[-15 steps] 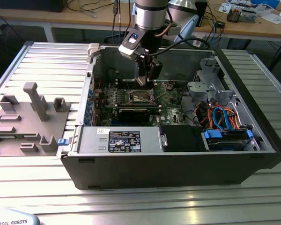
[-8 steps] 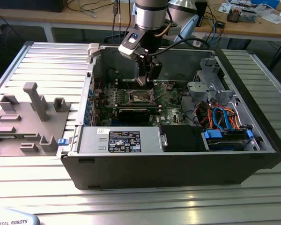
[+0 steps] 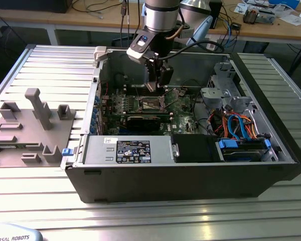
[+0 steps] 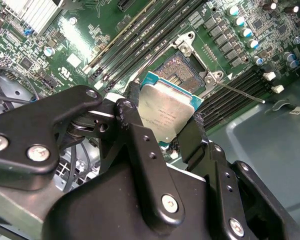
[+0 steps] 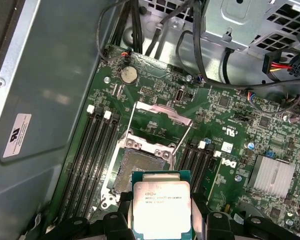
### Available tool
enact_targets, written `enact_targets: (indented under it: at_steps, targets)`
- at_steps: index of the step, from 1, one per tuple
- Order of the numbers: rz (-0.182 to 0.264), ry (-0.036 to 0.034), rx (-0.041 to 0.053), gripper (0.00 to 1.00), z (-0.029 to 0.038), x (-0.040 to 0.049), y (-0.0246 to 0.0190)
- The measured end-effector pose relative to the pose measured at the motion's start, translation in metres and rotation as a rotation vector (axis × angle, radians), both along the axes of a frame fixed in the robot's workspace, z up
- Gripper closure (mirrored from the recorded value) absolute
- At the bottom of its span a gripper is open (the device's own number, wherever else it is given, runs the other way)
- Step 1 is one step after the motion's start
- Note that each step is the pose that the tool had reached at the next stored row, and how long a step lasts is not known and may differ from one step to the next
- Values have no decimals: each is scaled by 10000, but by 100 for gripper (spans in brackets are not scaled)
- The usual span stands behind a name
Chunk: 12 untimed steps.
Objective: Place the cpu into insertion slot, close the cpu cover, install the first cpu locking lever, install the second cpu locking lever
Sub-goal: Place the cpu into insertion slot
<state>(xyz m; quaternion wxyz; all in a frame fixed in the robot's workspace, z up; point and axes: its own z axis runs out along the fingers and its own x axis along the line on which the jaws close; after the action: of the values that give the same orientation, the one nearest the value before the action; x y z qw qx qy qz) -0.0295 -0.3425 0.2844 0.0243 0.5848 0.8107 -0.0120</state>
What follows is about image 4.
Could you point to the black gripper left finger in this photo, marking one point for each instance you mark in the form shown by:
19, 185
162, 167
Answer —
145, 150

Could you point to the silver CPU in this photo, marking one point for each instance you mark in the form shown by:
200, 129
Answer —
162, 110

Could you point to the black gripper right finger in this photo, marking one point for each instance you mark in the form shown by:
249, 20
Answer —
230, 200

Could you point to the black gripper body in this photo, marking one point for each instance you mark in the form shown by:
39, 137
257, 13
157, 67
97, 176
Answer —
102, 212

